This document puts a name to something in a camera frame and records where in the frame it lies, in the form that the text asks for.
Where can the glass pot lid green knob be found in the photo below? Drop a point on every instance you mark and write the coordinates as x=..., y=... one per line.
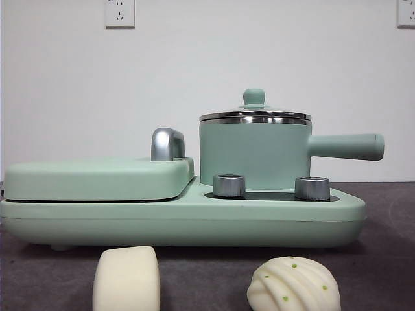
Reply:
x=254, y=97

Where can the twisted white bun green flecks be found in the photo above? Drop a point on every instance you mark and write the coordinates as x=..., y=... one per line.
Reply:
x=291, y=285

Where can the white wall socket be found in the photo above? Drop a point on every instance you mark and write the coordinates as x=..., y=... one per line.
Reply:
x=119, y=14
x=407, y=13

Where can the silver control knob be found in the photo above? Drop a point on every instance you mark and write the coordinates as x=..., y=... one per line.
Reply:
x=228, y=186
x=312, y=188

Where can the green breakfast machine base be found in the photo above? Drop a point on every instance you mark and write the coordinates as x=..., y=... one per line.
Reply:
x=181, y=223

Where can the smooth white steamed bun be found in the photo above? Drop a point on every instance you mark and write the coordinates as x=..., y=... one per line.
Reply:
x=126, y=282

